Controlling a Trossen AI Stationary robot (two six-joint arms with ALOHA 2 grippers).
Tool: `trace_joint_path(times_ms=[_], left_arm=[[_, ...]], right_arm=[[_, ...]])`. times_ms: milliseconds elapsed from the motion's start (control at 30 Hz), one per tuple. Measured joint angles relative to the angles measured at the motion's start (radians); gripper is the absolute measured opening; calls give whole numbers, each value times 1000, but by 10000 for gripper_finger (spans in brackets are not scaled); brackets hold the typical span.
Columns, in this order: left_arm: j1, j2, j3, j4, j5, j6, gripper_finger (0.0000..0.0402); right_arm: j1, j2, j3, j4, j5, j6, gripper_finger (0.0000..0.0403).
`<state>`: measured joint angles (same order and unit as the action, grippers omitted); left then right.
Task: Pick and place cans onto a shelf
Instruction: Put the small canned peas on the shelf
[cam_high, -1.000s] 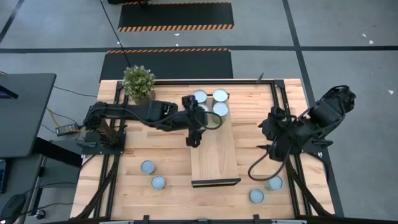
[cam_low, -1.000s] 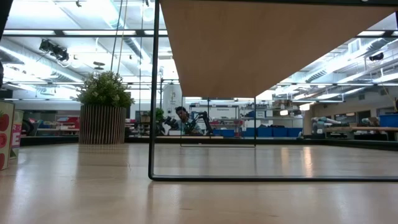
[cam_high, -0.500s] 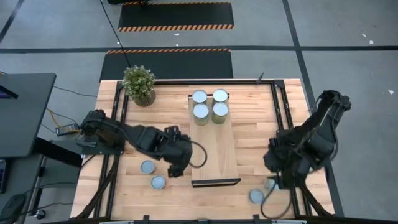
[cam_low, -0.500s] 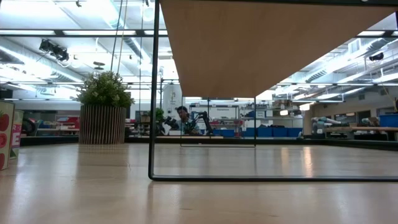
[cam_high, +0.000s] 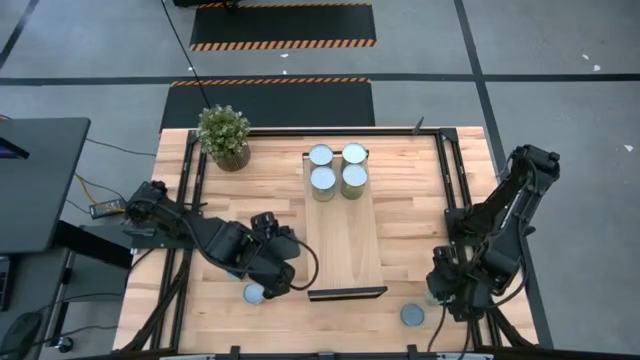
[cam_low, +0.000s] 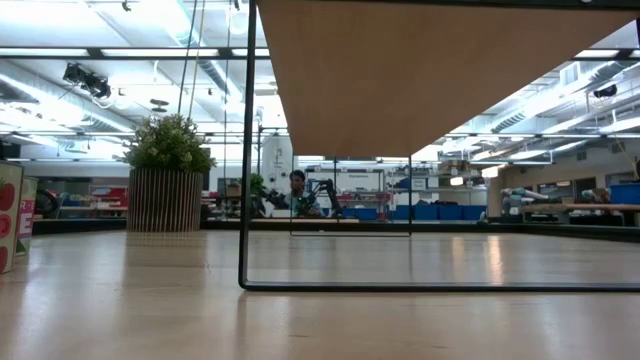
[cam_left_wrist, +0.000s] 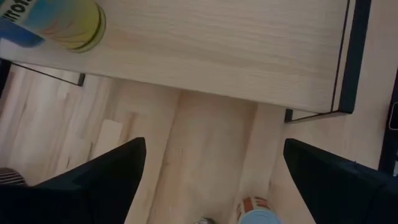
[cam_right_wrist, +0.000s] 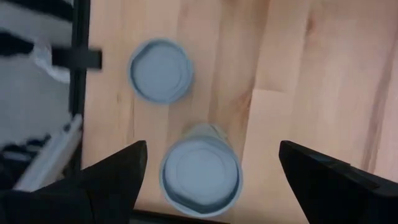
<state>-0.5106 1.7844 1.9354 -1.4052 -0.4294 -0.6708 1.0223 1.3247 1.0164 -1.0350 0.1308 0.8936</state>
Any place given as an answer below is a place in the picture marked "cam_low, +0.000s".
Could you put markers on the wooden workbench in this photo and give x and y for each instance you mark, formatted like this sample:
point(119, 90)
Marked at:
point(590, 207)

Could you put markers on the black ceiling camera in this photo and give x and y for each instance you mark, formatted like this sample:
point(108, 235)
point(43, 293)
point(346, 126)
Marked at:
point(605, 91)

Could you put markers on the white column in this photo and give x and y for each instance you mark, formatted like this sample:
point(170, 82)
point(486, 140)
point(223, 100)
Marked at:
point(277, 165)

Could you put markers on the artificial plant in ribbed pot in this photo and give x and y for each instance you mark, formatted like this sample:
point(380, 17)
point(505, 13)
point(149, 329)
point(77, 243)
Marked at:
point(165, 200)

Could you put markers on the black overhead frame beam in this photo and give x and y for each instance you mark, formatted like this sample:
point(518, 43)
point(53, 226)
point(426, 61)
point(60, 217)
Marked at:
point(150, 57)

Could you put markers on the black overhead camera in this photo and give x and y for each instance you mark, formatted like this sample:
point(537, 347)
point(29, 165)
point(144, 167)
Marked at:
point(87, 80)

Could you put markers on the person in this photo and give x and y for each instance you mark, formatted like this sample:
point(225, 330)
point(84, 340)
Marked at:
point(299, 197)

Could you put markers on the large blue storage bin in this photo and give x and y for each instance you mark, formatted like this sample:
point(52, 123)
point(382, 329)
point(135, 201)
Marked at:
point(625, 194)

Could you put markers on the black aluminium table frame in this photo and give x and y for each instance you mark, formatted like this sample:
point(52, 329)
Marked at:
point(450, 226)

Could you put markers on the red tool cabinet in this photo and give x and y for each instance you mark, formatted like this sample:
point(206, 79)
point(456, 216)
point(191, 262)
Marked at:
point(117, 196)

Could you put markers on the black equipment box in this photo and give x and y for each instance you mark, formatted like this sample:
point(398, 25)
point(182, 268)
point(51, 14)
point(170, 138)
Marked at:
point(7, 150)

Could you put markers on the black background robot arm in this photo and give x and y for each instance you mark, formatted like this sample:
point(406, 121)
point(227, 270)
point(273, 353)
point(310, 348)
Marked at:
point(330, 192)
point(276, 199)

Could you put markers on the small background green plant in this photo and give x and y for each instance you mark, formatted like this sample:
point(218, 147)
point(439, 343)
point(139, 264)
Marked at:
point(257, 184)

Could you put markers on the wooden shelf with black legs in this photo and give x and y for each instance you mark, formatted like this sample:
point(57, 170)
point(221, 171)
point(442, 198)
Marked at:
point(400, 75)

